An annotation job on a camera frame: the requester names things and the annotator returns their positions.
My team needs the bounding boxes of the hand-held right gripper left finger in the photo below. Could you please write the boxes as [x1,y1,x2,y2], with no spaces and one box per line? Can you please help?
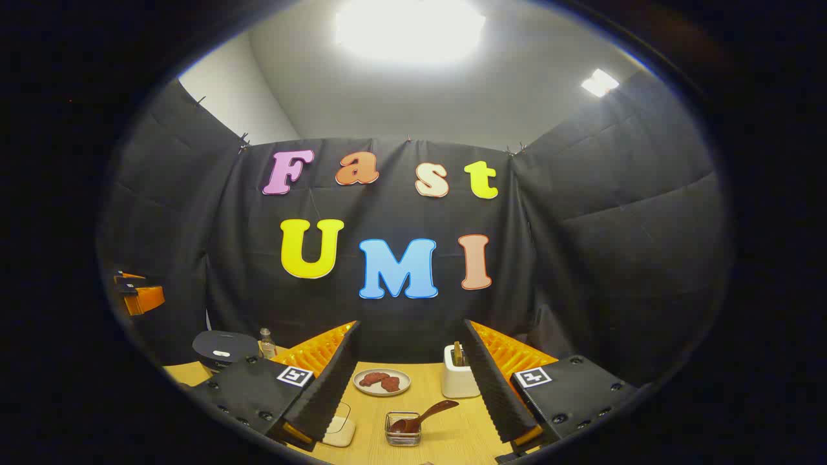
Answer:
[187,320,361,453]

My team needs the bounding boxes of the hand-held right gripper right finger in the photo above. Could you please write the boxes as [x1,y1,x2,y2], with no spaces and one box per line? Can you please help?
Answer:
[462,318,640,462]

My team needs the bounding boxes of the white rice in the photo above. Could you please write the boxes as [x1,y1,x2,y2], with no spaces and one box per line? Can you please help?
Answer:
[326,417,355,446]

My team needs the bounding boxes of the brown wooden spoon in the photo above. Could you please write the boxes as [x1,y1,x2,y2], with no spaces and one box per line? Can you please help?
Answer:
[388,400,460,435]

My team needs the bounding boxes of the black silver rice cooker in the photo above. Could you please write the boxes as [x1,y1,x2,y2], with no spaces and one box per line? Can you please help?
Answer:
[193,331,260,375]

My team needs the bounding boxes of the metal wire chopstick holder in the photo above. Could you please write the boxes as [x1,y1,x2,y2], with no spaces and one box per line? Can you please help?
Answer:
[385,411,423,447]

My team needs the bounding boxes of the clear glass tray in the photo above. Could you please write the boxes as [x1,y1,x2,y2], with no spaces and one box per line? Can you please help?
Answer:
[321,402,357,448]

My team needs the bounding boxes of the white toaster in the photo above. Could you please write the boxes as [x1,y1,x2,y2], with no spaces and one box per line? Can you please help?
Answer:
[442,344,481,399]

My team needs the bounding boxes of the round white plate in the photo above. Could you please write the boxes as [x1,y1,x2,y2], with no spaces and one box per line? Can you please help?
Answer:
[353,368,412,397]

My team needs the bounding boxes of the small ceiling light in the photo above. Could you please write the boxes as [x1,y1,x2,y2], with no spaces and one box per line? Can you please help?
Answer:
[580,68,620,98]

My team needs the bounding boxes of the large ceiling light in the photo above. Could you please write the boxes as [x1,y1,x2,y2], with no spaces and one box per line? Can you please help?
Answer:
[335,0,487,65]

